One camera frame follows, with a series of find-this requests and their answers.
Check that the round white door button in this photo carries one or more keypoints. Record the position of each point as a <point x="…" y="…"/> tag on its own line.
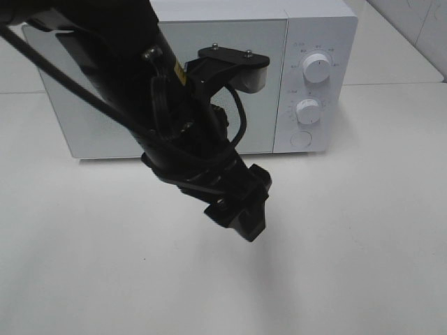
<point x="301" y="139"/>

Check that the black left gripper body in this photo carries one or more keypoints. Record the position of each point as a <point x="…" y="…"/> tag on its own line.
<point x="196" y="157"/>

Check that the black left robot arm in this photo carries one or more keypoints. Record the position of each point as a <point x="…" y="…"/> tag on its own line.
<point x="120" y="48"/>

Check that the upper white power knob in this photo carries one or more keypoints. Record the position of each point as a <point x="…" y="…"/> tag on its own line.
<point x="316" y="67"/>

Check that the white microwave door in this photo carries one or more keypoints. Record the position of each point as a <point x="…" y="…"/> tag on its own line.
<point x="90" y="134"/>

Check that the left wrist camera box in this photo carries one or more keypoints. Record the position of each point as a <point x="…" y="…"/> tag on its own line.
<point x="216" y="67"/>

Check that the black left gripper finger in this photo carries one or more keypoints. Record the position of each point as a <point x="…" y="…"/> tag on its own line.
<point x="246" y="217"/>

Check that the white timer knob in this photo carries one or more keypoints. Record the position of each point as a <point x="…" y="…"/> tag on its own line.
<point x="308" y="111"/>

